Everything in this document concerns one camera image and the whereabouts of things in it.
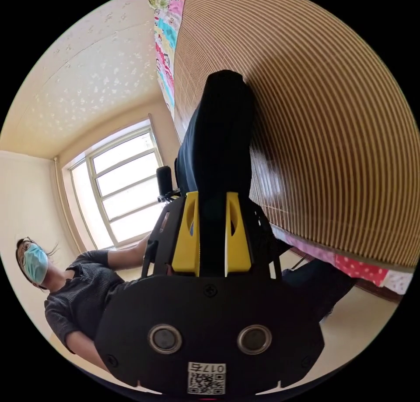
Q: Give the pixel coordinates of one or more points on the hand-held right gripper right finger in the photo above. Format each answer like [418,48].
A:
[239,247]

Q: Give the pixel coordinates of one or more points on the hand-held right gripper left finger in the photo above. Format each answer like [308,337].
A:
[187,247]

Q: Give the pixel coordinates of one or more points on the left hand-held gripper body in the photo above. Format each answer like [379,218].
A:
[169,196]

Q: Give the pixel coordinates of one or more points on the black pants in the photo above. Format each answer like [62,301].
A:
[220,139]

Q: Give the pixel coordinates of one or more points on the person's left forearm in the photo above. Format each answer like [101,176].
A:
[129,254]

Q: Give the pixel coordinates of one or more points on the person's right forearm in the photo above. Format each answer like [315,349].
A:
[82,346]

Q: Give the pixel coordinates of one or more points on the window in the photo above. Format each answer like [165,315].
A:
[121,185]

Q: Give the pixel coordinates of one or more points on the person's body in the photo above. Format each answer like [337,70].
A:
[85,290]

